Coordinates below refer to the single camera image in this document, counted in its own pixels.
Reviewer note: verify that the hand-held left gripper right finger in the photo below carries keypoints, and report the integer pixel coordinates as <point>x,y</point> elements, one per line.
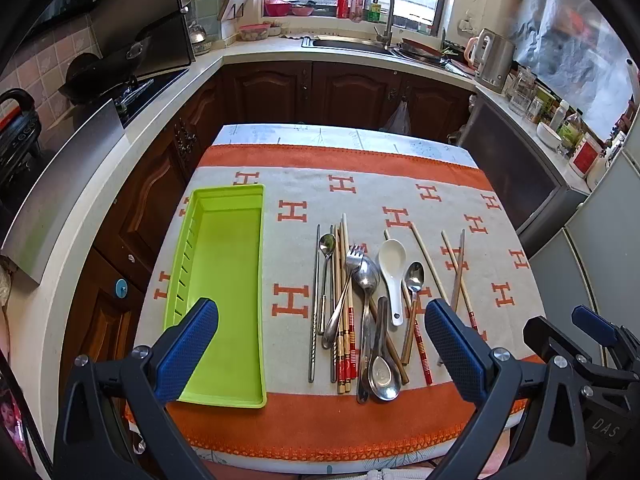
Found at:
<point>452,350</point>

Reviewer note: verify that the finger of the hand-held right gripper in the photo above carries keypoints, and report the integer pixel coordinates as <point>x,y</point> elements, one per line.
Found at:
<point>595,324</point>
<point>537,335</point>

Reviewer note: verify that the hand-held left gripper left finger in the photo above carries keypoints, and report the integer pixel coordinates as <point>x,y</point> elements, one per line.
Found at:
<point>192,340</point>

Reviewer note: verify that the metal soup spoon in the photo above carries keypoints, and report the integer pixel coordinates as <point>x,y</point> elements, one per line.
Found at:
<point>384,377</point>

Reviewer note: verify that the small metal spoon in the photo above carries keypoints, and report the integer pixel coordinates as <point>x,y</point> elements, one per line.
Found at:
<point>414,276</point>
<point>327,243</point>

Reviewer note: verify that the green plastic utensil tray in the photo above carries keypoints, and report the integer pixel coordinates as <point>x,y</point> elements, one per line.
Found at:
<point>225,260</point>

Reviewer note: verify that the white ceramic spoon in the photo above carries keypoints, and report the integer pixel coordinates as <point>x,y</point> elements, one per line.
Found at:
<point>392,257</point>

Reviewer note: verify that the large metal spoon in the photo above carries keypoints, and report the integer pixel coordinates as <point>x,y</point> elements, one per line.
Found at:
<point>366,272</point>

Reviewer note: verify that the metal chopstick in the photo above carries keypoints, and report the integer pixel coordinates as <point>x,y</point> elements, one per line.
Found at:
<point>315,310</point>
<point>333,360</point>

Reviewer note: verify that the metal fork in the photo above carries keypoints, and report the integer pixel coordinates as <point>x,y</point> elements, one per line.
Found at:
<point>355,255</point>

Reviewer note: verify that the blue round hook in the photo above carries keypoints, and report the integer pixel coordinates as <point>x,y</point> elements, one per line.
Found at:
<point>121,288</point>

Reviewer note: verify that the orange beige printed blanket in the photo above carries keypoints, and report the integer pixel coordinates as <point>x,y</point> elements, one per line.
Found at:
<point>295,255</point>

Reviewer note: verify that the red label jar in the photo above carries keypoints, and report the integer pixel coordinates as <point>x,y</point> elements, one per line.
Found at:
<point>585,157</point>

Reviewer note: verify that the dark door appliance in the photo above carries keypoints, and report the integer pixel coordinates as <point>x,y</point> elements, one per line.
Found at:
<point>515,160</point>

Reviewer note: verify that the clear plastic bottle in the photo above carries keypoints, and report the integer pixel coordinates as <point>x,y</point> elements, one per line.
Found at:
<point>570,135</point>

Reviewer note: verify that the white bowl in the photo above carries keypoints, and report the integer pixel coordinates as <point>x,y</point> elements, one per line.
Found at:
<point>549,136</point>

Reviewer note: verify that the steel panel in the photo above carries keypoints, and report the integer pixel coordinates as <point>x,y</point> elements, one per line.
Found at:
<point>65,185</point>

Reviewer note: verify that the white plastic bottle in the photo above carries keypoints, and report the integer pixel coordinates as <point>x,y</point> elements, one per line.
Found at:
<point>560,115</point>

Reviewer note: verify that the light printed tablecloth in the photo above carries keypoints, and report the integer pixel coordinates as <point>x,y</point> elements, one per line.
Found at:
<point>300,135</point>

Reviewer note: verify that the hanging plastic bag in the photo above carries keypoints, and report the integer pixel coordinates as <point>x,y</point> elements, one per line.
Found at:
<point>397,120</point>

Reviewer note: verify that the glass jar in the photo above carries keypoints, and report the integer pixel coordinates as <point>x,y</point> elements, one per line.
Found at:
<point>522,90</point>

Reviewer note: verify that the gas stove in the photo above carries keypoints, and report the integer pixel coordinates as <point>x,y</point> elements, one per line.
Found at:
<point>150,90</point>

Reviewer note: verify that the brown wooden cabinets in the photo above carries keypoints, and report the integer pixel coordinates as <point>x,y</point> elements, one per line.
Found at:
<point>280,90</point>

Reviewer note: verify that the black electric cooker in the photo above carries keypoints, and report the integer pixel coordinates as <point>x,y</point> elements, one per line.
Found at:
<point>17,135</point>

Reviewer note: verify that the steel electric kettle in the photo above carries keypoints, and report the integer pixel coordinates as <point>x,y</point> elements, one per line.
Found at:
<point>495,62</point>

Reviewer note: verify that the black wok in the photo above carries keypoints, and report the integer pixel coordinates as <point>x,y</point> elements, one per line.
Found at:
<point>95,75</point>

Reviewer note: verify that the white kitchen countertop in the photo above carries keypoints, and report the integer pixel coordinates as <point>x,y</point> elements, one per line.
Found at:
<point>260,52</point>

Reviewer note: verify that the red pan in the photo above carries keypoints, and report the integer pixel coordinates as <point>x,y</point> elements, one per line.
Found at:
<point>422,50</point>

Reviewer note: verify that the steel teakettle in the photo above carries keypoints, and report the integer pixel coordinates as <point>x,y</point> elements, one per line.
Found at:
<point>196,35</point>

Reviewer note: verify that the pink lidded bowl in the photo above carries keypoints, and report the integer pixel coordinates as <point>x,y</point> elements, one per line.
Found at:
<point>255,32</point>

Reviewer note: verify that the steel sink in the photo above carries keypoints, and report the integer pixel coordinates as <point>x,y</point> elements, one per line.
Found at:
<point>345,45</point>

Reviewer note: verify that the steel faucet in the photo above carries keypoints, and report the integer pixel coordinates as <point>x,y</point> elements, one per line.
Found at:
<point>386,25</point>

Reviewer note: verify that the green bottle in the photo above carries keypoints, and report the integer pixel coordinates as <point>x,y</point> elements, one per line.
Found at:
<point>375,14</point>

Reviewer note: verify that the pink basin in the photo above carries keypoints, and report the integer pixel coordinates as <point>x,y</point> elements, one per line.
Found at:
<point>277,5</point>

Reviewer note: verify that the pink bottle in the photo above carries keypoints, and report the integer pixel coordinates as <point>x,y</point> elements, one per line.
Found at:
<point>357,5</point>

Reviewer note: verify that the silver wall sheet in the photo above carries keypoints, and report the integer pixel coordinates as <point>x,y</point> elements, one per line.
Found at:
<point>565,35</point>

